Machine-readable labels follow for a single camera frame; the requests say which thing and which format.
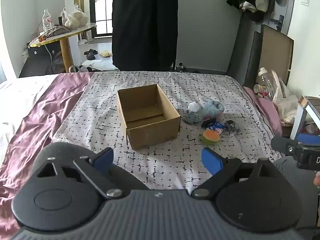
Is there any plastic bag of buns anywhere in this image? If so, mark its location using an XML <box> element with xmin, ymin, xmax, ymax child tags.
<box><xmin>61</xmin><ymin>7</ymin><xmax>89</xmax><ymax>29</ymax></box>

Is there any pink satin blanket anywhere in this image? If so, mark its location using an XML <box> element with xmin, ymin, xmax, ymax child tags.
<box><xmin>0</xmin><ymin>72</ymin><xmax>94</xmax><ymax>235</ymax></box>

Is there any clear water bottle red label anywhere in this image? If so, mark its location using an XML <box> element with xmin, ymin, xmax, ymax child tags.
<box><xmin>42</xmin><ymin>9</ymin><xmax>52</xmax><ymax>32</ymax></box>

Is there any dark grey panel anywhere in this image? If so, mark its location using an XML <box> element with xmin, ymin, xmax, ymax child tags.
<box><xmin>226</xmin><ymin>15</ymin><xmax>263</xmax><ymax>88</ymax></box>

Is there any pink pillow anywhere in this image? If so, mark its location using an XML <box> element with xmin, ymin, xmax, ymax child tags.
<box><xmin>242</xmin><ymin>86</ymin><xmax>283</xmax><ymax>137</ymax></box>

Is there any person's right leg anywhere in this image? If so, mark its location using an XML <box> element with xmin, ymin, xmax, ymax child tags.
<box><xmin>272</xmin><ymin>156</ymin><xmax>318</xmax><ymax>228</ymax></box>

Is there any patterned white bed cover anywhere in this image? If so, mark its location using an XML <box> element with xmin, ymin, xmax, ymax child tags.
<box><xmin>51</xmin><ymin>70</ymin><xmax>282</xmax><ymax>190</ymax></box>

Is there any brown cardboard sheet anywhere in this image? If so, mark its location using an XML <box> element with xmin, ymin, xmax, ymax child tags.
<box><xmin>260</xmin><ymin>24</ymin><xmax>294</xmax><ymax>85</ymax></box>

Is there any black framed glass door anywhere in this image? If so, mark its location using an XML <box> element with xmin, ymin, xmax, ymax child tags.
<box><xmin>90</xmin><ymin>0</ymin><xmax>113</xmax><ymax>37</ymax></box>

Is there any black crumpled item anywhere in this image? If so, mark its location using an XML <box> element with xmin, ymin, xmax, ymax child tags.
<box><xmin>224</xmin><ymin>120</ymin><xmax>240</xmax><ymax>133</ymax></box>

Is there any white cloth on floor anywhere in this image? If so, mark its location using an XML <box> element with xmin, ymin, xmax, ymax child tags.
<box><xmin>80</xmin><ymin>59</ymin><xmax>118</xmax><ymax>71</ymax></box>

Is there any round gold-rimmed table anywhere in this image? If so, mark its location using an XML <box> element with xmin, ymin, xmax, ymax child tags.
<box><xmin>27</xmin><ymin>22</ymin><xmax>97</xmax><ymax>72</ymax></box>

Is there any blue snack packet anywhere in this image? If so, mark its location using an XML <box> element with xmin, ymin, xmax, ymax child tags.
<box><xmin>202</xmin><ymin>119</ymin><xmax>225</xmax><ymax>133</ymax></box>

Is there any cardboard box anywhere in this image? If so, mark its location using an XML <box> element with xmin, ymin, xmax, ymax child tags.
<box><xmin>117</xmin><ymin>83</ymin><xmax>181</xmax><ymax>151</ymax></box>

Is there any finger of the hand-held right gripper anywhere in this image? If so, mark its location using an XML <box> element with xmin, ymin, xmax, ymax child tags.
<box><xmin>271</xmin><ymin>136</ymin><xmax>300</xmax><ymax>153</ymax></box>
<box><xmin>297</xmin><ymin>133</ymin><xmax>320</xmax><ymax>144</ymax></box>

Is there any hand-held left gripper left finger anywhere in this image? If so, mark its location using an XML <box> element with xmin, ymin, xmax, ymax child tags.
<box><xmin>37</xmin><ymin>147</ymin><xmax>125</xmax><ymax>200</ymax></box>

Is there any white framed mirror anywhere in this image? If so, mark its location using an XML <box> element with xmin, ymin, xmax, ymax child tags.
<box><xmin>290</xmin><ymin>95</ymin><xmax>320</xmax><ymax>140</ymax></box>

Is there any grey plush toy pink ear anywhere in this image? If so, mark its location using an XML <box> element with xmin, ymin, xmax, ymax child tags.
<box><xmin>185</xmin><ymin>100</ymin><xmax>225</xmax><ymax>125</ymax></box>

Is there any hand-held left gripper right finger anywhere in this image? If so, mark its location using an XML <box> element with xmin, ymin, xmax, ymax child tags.
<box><xmin>191</xmin><ymin>147</ymin><xmax>278</xmax><ymax>200</ymax></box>

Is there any white bedding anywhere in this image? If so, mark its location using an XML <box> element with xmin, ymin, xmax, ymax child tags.
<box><xmin>0</xmin><ymin>74</ymin><xmax>58</xmax><ymax>137</ymax></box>

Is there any white-capped plastic bottle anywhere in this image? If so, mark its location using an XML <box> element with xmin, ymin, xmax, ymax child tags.
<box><xmin>271</xmin><ymin>70</ymin><xmax>301</xmax><ymax>124</ymax></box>

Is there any orange and green plush toy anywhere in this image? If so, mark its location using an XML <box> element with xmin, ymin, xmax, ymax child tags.
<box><xmin>202</xmin><ymin>129</ymin><xmax>222</xmax><ymax>144</ymax></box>

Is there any clear plastic bottle white cap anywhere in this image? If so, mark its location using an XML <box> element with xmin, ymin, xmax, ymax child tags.
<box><xmin>258</xmin><ymin>67</ymin><xmax>275</xmax><ymax>98</ymax></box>

